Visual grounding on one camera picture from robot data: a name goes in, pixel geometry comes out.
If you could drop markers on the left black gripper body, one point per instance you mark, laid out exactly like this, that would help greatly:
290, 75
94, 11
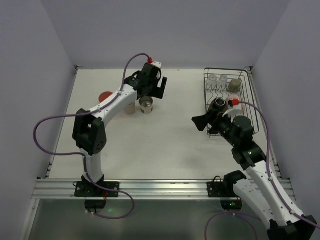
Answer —
155, 88

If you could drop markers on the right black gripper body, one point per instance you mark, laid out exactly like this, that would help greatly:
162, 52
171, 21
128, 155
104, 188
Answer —
211, 120

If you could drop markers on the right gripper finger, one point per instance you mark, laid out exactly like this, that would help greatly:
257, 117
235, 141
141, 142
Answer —
212, 131
202, 121

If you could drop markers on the metal cup with cream label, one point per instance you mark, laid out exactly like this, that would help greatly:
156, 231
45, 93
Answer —
146, 105

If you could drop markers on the beige plastic cup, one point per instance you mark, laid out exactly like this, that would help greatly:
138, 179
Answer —
130, 109

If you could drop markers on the tall pink plastic cup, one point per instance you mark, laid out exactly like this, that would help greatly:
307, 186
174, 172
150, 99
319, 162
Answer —
103, 96

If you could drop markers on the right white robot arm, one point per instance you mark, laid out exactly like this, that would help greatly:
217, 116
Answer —
258, 187

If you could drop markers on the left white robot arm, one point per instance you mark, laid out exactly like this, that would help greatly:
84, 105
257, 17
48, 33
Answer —
89, 131

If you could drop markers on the black mug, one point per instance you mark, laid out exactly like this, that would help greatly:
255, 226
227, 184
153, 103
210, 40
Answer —
217, 106

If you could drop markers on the pink ceramic mug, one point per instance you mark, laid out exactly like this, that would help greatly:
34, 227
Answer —
235, 97

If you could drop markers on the left clear glass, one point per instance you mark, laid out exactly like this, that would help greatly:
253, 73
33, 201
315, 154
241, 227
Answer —
211, 81

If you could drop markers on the clear glass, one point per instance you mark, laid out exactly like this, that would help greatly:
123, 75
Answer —
211, 81
222, 81

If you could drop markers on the grey-green ceramic cup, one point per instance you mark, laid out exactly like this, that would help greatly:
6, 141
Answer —
235, 85

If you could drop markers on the right clear glass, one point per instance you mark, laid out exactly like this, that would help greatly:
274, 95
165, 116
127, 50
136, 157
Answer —
222, 81

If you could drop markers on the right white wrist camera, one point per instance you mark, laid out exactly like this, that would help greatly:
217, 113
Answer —
234, 111

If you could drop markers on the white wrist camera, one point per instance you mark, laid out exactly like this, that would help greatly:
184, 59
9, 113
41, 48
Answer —
234, 111
157, 64

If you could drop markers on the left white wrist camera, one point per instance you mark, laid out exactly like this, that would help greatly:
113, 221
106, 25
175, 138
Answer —
157, 64

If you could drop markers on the wire dish rack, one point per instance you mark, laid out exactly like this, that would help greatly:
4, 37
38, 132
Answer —
245, 93

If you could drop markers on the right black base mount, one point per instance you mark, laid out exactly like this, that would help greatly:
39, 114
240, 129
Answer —
222, 188

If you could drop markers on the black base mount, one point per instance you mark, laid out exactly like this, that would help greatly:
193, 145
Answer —
85, 189
222, 188

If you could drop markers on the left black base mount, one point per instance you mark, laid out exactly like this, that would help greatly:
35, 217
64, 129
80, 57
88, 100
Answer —
85, 189

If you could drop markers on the aluminium mounting rail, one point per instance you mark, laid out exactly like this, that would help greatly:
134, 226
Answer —
64, 189

